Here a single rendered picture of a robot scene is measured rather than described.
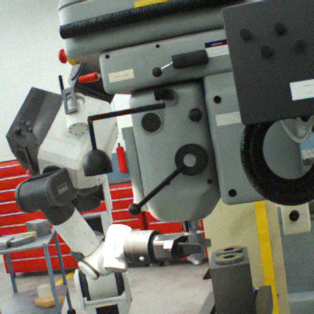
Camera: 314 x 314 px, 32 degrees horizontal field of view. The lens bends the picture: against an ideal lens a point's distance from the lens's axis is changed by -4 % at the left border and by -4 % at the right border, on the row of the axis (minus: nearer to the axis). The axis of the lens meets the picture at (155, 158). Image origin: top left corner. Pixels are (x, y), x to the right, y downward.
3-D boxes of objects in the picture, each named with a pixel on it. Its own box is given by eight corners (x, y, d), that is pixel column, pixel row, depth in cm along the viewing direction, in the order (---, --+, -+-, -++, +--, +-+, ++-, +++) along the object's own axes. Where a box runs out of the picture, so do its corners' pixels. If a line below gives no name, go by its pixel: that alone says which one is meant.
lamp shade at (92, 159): (85, 175, 143) (80, 151, 142) (112, 170, 143) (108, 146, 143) (84, 177, 135) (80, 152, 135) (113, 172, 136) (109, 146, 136)
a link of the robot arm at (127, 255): (137, 226, 144) (101, 227, 150) (131, 265, 140) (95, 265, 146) (159, 238, 153) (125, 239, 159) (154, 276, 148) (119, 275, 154)
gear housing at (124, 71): (102, 94, 127) (95, 52, 127) (134, 96, 151) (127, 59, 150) (249, 68, 118) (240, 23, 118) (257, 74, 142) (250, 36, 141)
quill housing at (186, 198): (142, 229, 130) (119, 92, 128) (164, 213, 150) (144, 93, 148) (223, 219, 125) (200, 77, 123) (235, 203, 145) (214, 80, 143)
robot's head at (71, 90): (72, 127, 165) (60, 115, 158) (69, 104, 169) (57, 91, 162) (91, 120, 164) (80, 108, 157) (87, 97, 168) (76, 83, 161)
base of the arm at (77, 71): (60, 92, 184) (71, 90, 174) (73, 57, 186) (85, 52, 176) (99, 108, 191) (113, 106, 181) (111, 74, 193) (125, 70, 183)
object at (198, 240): (209, 254, 139) (206, 233, 138) (200, 260, 135) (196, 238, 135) (193, 255, 141) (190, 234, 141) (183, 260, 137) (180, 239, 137)
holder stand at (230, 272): (218, 326, 165) (208, 264, 164) (219, 303, 187) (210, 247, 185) (257, 320, 163) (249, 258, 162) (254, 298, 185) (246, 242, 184)
